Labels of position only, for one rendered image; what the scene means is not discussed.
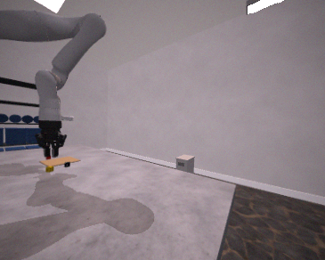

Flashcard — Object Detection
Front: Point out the yellow die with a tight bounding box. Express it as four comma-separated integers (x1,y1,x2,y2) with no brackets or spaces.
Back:
45,166,54,172

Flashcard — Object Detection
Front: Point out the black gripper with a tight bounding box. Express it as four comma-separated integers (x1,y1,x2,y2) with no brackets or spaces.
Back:
35,120,67,158

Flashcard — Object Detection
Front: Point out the tan square mat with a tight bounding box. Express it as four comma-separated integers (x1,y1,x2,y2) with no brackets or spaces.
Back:
40,157,81,167

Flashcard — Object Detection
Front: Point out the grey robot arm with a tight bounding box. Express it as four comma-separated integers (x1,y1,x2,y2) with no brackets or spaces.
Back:
0,10,106,121

